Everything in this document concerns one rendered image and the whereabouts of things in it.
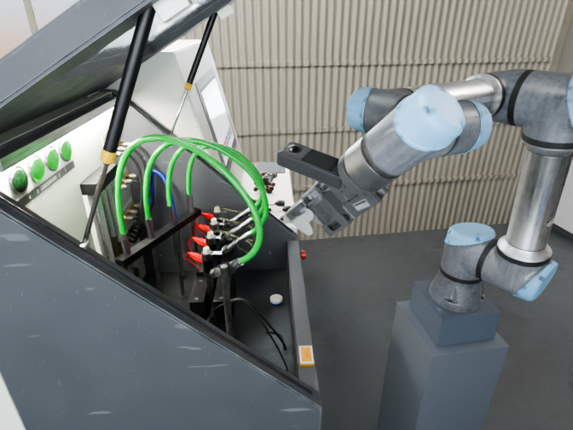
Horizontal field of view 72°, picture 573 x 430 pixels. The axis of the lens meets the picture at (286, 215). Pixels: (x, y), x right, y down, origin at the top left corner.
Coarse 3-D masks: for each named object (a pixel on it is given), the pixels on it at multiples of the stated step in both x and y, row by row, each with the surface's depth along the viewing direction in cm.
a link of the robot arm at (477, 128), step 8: (464, 104) 54; (472, 104) 55; (480, 104) 57; (464, 112) 52; (472, 112) 53; (480, 112) 54; (488, 112) 56; (472, 120) 53; (480, 120) 54; (488, 120) 55; (464, 128) 52; (472, 128) 53; (480, 128) 54; (488, 128) 56; (464, 136) 52; (472, 136) 53; (480, 136) 54; (488, 136) 57; (456, 144) 52; (464, 144) 53; (472, 144) 55; (480, 144) 57; (448, 152) 52; (456, 152) 54; (464, 152) 57
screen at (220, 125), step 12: (204, 84) 142; (216, 84) 167; (204, 96) 137; (216, 96) 160; (204, 108) 133; (216, 108) 154; (216, 120) 148; (228, 120) 175; (216, 132) 142; (228, 132) 168; (228, 144) 161; (228, 168) 149
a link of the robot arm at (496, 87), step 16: (464, 80) 78; (480, 80) 79; (496, 80) 79; (512, 80) 80; (352, 96) 66; (368, 96) 64; (384, 96) 62; (400, 96) 60; (464, 96) 73; (480, 96) 76; (496, 96) 80; (352, 112) 66; (368, 112) 63; (384, 112) 61; (496, 112) 82; (368, 128) 65
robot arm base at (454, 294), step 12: (444, 276) 111; (432, 288) 115; (444, 288) 111; (456, 288) 109; (468, 288) 108; (480, 288) 110; (444, 300) 111; (456, 300) 110; (468, 300) 109; (480, 300) 110; (468, 312) 110
